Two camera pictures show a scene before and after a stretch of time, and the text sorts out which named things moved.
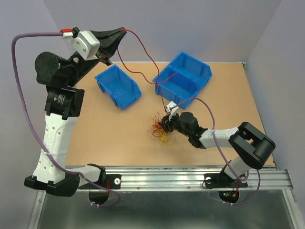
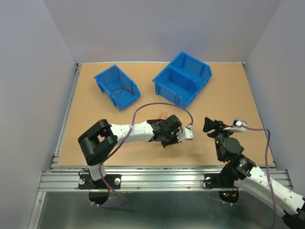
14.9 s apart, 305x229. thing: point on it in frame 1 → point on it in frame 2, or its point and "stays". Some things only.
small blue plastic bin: [122, 89] stays
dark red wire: [141, 72] → [127, 88]
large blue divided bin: [179, 80] stays
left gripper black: [113, 36] → [174, 141]
